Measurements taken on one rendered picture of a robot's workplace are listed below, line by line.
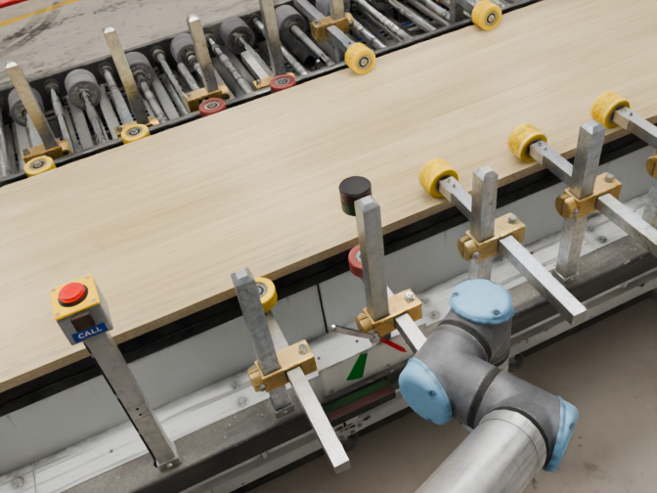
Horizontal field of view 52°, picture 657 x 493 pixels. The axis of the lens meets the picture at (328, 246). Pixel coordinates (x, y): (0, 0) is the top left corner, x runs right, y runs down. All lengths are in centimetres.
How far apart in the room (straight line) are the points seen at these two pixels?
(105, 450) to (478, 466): 107
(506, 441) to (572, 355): 165
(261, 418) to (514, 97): 110
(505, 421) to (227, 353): 90
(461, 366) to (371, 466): 130
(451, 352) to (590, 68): 131
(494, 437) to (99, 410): 104
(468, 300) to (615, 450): 136
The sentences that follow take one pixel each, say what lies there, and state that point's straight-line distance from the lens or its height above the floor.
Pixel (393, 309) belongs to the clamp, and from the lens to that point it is 141.
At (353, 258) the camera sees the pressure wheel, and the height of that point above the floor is 91.
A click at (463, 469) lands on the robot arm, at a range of 77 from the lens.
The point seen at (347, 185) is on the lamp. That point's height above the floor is 118.
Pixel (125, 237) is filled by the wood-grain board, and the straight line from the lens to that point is 169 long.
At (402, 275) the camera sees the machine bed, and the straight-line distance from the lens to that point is 169.
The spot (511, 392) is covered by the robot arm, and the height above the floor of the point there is 119.
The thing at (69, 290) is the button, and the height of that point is 123.
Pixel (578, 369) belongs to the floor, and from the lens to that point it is 243.
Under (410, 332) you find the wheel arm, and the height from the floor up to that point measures 86.
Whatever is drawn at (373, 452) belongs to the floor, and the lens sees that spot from 222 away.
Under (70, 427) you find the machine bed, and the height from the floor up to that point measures 68.
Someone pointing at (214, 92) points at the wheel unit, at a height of 87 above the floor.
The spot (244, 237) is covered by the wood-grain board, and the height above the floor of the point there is 90.
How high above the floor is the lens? 195
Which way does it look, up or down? 44 degrees down
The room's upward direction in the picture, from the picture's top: 9 degrees counter-clockwise
